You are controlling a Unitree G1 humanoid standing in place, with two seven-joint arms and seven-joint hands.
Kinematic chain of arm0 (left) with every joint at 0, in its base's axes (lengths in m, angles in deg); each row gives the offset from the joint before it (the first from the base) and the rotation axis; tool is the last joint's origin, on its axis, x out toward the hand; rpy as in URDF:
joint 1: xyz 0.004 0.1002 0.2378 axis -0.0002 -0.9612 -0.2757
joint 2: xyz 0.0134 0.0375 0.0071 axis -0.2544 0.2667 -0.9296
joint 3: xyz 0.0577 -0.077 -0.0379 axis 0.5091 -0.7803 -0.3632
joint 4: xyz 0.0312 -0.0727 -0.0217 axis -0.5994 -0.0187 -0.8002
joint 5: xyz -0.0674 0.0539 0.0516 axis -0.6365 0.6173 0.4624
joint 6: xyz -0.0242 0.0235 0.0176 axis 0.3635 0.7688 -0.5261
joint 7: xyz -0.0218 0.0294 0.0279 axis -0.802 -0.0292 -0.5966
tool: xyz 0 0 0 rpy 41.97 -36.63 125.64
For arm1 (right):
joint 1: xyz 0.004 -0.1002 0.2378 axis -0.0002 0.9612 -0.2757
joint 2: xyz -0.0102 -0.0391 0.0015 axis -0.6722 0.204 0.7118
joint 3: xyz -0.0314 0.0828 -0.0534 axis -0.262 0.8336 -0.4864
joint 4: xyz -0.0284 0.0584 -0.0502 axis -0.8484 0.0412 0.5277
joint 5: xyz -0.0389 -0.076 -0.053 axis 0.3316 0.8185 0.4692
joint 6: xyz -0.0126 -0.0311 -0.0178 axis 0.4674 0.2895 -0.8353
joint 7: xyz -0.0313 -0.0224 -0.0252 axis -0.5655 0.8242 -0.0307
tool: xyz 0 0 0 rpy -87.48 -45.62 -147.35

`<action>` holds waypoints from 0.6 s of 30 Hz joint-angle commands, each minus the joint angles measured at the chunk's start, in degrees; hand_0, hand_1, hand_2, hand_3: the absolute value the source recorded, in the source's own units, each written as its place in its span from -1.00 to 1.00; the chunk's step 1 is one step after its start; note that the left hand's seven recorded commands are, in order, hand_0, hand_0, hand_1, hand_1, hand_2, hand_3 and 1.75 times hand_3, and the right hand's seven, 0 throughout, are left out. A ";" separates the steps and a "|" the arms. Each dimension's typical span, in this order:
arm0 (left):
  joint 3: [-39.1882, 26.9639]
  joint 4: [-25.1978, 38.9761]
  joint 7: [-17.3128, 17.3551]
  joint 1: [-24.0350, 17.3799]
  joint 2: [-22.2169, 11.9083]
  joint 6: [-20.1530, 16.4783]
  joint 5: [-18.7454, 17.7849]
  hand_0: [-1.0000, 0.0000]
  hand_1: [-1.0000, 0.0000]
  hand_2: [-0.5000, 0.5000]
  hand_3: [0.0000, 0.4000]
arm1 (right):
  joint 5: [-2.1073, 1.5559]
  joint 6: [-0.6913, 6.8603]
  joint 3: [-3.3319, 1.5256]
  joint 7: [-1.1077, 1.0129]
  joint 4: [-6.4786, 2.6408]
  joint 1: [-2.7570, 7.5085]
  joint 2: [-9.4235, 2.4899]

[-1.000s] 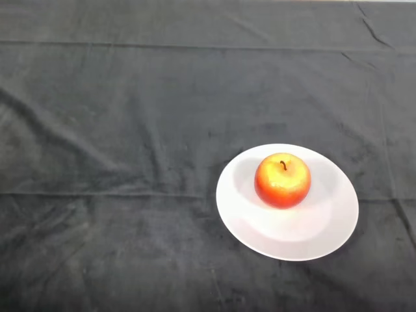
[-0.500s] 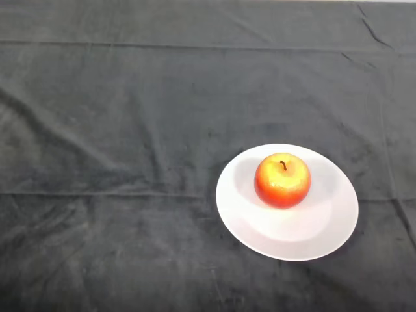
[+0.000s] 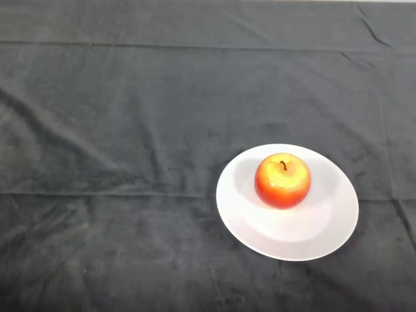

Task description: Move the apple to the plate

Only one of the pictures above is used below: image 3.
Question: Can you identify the black cloth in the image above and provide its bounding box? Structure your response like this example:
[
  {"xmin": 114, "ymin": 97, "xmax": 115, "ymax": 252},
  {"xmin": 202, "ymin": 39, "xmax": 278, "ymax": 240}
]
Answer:
[{"xmin": 0, "ymin": 0, "xmax": 416, "ymax": 312}]

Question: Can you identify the white round plate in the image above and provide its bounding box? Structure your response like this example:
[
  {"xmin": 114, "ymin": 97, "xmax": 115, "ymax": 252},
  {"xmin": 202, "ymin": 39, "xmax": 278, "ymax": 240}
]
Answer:
[{"xmin": 215, "ymin": 143, "xmax": 360, "ymax": 262}]

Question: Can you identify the red yellow apple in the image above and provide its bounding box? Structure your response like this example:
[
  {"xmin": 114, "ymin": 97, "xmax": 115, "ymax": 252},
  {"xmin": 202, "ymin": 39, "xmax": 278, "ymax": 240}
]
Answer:
[{"xmin": 253, "ymin": 153, "xmax": 312, "ymax": 210}]

